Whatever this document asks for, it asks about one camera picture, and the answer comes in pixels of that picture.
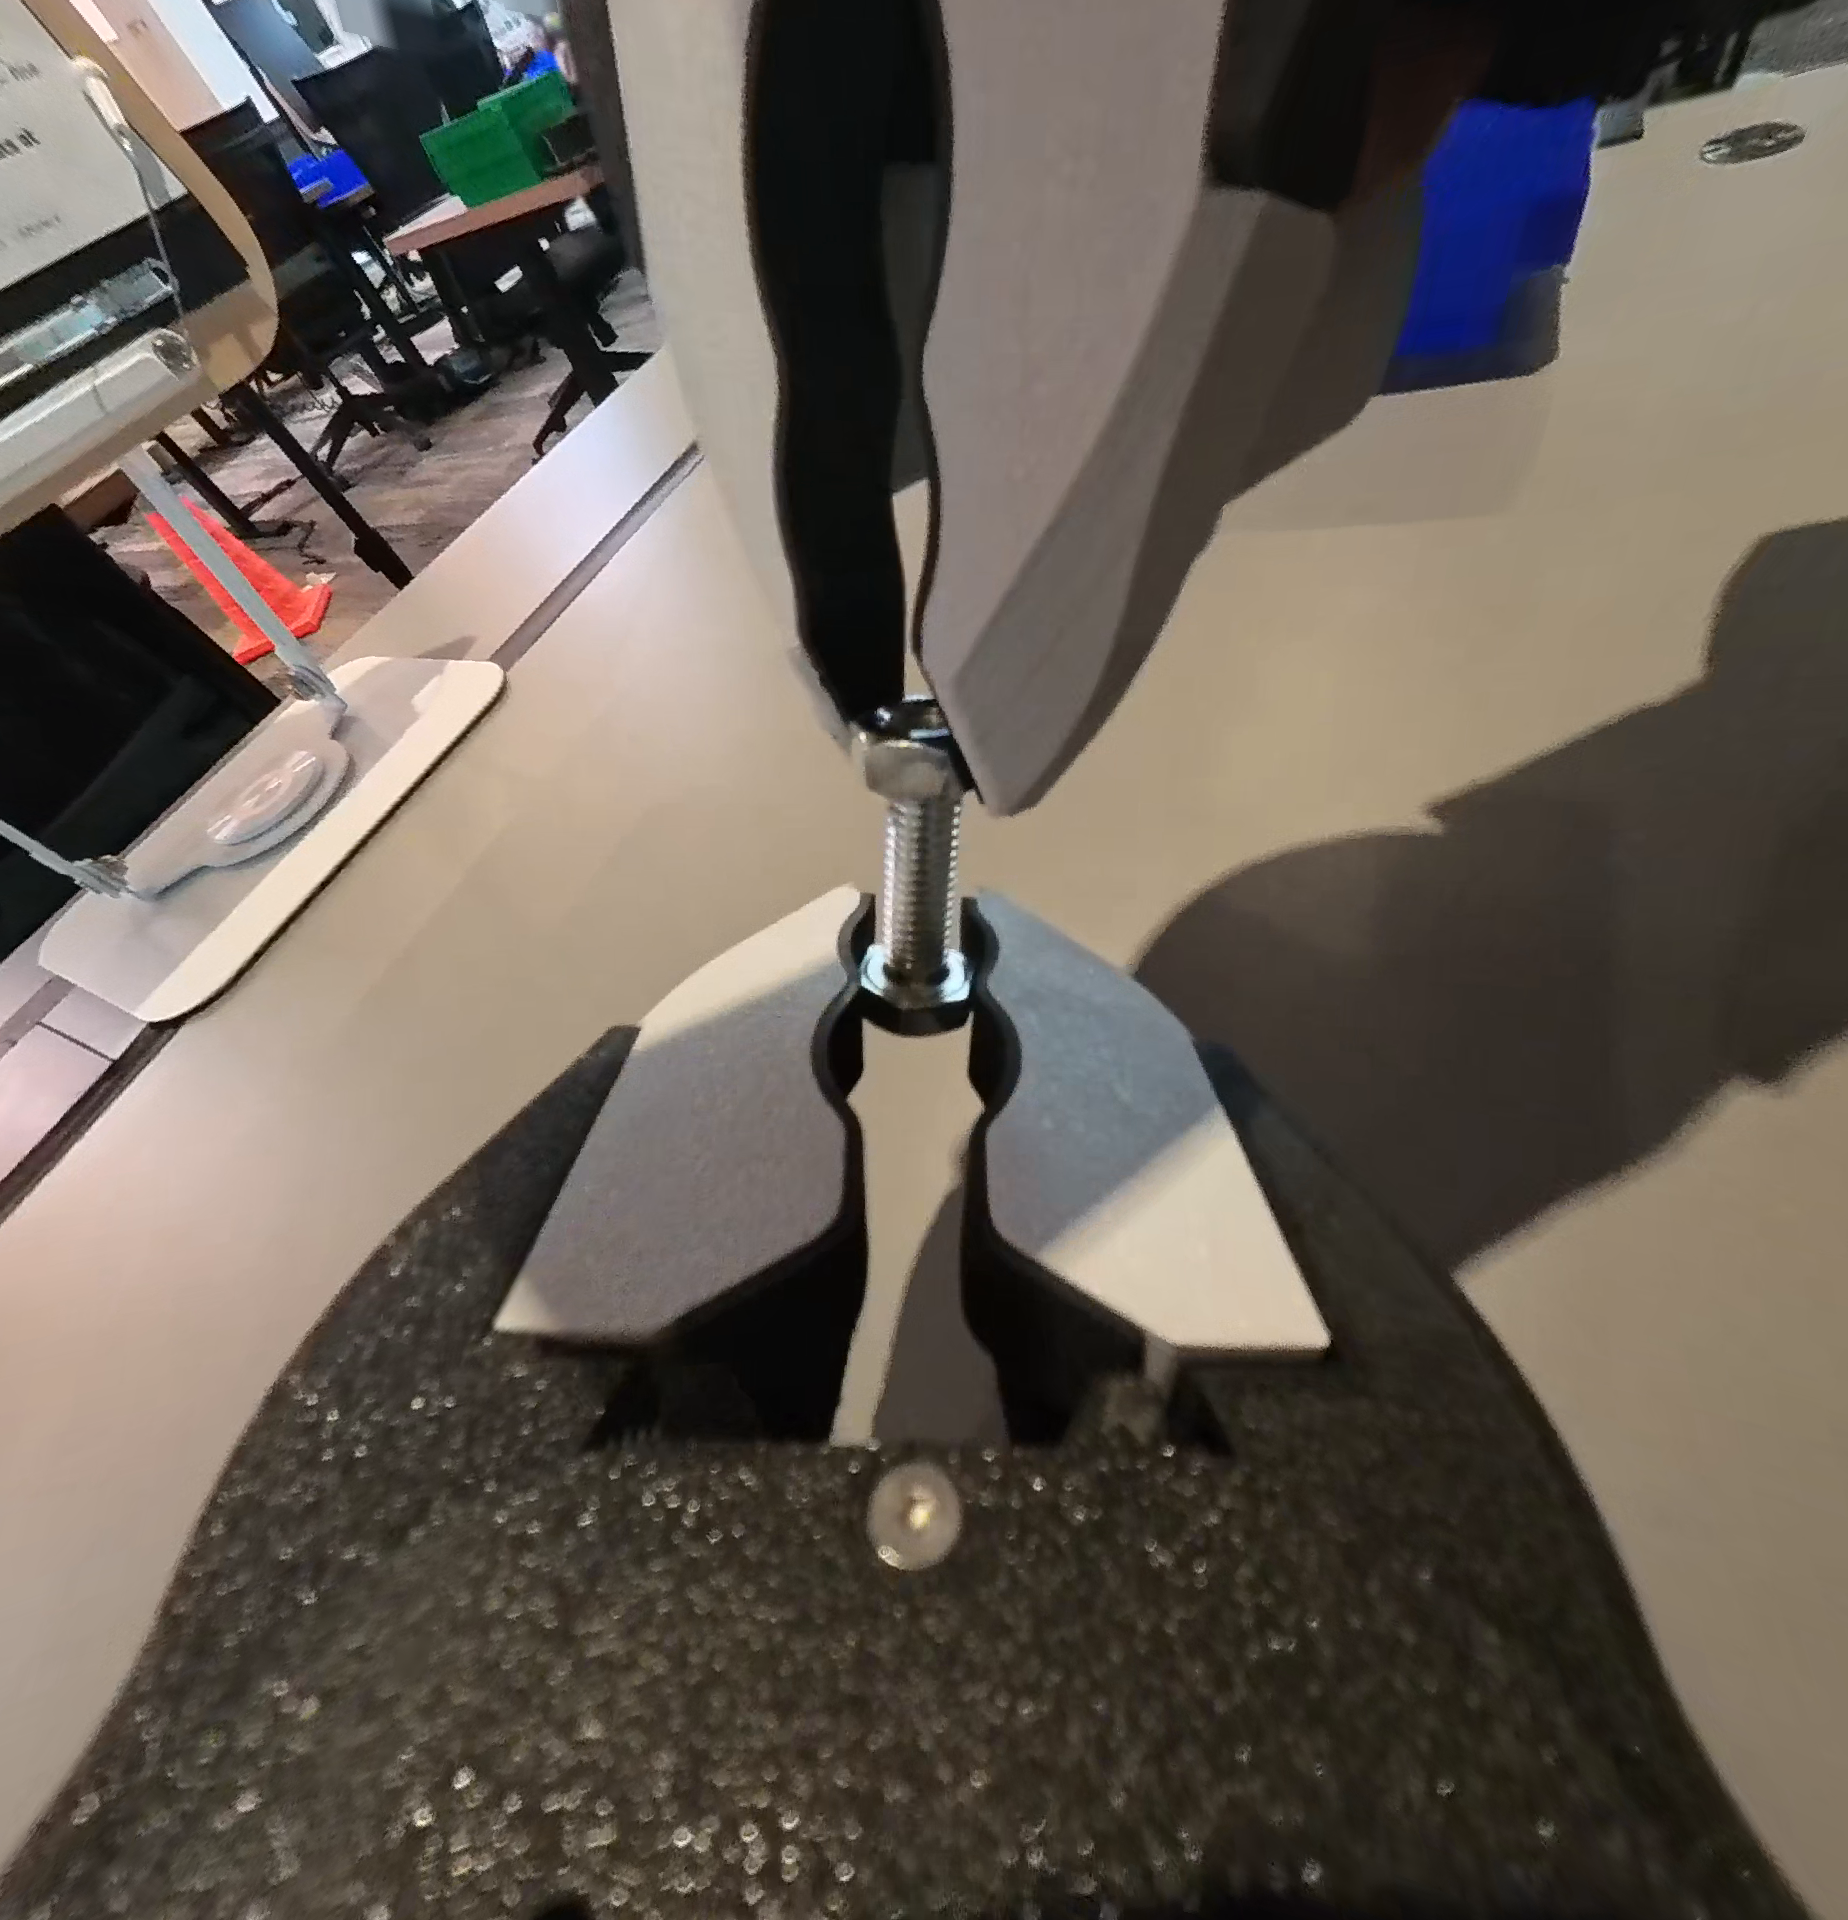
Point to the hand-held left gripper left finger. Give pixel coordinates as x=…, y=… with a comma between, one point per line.
x=685, y=1187

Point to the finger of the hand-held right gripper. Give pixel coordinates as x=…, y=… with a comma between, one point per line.
x=715, y=301
x=1074, y=377

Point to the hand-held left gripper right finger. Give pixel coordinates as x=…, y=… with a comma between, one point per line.
x=1150, y=1187

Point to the blue plastic bin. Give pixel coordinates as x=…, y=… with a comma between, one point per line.
x=1495, y=242

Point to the silver hex bolt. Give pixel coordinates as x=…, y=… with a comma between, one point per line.
x=915, y=902

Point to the silver hex nut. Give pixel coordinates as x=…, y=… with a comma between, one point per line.
x=905, y=747

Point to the black office chair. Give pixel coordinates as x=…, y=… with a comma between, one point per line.
x=586, y=331

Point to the wooden desk with black legs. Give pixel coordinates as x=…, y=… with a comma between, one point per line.
x=490, y=212

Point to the green plastic bins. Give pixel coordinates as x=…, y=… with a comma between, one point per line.
x=496, y=142

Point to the blue bins on desk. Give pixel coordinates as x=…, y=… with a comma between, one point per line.
x=325, y=181

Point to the round metal table grommet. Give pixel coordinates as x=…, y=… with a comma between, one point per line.
x=1750, y=146

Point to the white base board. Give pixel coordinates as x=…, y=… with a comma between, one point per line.
x=310, y=842

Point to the orange traffic cone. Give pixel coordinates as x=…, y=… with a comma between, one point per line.
x=242, y=577

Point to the sign board on stand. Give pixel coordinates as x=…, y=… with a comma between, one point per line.
x=54, y=226

